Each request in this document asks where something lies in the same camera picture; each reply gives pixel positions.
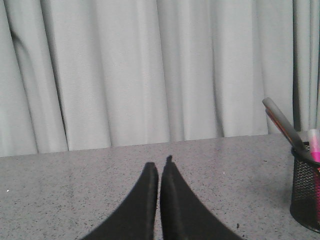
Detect grey curtain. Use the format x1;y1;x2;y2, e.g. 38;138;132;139
0;0;320;157

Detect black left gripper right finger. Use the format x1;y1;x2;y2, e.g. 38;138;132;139
160;155;241;240

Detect pink highlighter pen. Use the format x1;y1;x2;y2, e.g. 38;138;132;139
308;129;320;163

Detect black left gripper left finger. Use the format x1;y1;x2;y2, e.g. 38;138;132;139
83;162;159;240

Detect black mesh pen holder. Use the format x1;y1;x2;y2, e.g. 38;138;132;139
290;149;320;233

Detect grey orange scissors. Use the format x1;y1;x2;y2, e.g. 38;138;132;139
262;97;307;152

